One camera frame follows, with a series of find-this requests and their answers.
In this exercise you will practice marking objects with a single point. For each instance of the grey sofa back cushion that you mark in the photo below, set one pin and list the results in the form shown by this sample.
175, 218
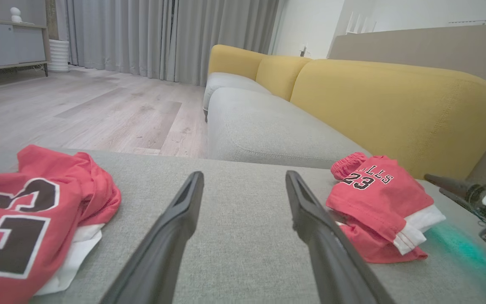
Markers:
260, 126

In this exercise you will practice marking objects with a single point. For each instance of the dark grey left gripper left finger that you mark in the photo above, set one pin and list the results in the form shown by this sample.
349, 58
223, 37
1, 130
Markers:
163, 253

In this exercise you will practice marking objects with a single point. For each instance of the red basketball jersey white sleeves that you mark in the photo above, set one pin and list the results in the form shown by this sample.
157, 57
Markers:
15, 236

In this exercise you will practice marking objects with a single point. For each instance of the white slatted rack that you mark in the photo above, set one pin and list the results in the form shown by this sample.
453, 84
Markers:
359, 25

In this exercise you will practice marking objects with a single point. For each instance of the small white figurine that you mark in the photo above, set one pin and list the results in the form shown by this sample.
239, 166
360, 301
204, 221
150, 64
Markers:
15, 14

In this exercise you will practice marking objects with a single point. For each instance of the flat white device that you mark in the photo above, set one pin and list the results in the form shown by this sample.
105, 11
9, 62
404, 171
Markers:
473, 22

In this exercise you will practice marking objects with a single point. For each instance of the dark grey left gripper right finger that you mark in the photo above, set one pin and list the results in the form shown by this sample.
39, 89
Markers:
336, 270

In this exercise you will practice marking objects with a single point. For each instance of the white ribbed floor vase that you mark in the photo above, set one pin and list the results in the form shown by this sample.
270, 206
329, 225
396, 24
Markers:
59, 55

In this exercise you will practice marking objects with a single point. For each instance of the large grey sofa ottoman cushion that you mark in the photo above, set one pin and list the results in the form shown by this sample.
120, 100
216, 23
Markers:
243, 253

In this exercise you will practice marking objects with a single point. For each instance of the grey sofa seat cushion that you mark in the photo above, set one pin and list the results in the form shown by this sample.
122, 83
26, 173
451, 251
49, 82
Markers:
226, 80

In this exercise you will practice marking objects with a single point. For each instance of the yellow sofa back cushion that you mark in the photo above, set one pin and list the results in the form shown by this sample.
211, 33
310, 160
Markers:
281, 74
395, 105
234, 59

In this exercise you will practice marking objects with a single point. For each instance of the red basketball shorts white trim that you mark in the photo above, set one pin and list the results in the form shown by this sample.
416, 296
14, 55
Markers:
378, 198

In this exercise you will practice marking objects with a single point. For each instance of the grey pleated curtain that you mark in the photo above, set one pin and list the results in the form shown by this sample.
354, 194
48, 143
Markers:
222, 25
116, 33

